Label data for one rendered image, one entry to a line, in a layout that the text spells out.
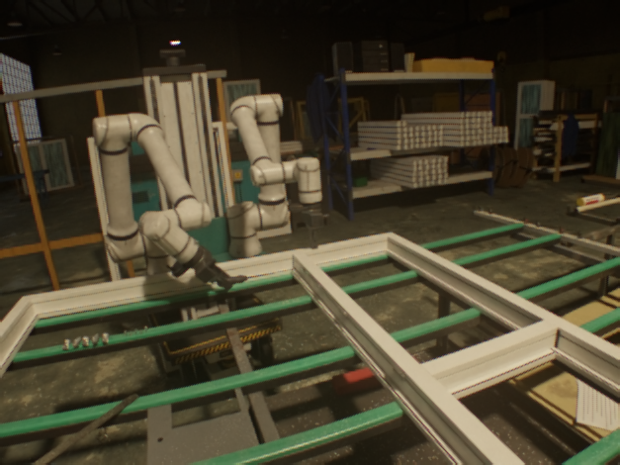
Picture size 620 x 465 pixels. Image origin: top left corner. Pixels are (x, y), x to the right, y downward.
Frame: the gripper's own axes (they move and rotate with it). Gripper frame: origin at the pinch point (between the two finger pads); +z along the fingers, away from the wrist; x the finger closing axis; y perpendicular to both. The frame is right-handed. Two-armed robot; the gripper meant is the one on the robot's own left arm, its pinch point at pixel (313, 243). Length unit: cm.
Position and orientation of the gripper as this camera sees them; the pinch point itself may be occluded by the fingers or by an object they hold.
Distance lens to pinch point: 157.3
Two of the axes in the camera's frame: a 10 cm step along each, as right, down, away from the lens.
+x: -2.9, -2.3, 9.3
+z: 0.8, 9.6, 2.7
